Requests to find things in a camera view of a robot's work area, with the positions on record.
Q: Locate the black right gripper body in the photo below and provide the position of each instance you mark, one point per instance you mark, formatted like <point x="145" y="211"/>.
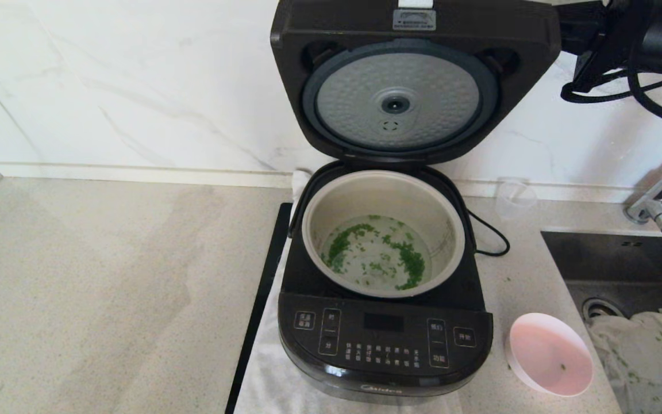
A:
<point x="581" y="29"/>

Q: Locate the chopped green onion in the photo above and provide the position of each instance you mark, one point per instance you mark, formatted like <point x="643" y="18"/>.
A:
<point x="408" y="259"/>

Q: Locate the pink bowl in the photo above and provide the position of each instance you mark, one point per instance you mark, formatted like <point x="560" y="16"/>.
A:
<point x="549" y="356"/>

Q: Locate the grey inner pot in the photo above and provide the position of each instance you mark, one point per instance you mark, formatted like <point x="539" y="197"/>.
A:
<point x="383" y="192"/>

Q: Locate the black rice cooker base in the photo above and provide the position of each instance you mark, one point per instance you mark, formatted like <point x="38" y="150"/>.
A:
<point x="383" y="345"/>

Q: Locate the clear plastic measuring cup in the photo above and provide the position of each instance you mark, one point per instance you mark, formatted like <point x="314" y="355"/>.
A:
<point x="515" y="195"/>

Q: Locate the chrome faucet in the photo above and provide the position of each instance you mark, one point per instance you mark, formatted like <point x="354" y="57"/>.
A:
<point x="661" y="210"/>

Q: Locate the steel sink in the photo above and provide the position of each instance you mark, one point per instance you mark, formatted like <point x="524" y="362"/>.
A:
<point x="607" y="259"/>

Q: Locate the white crumpled cloth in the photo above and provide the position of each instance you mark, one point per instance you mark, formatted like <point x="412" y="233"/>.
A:
<point x="641" y="356"/>

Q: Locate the white towel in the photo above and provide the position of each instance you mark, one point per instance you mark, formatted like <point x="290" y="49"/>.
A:
<point x="268" y="382"/>

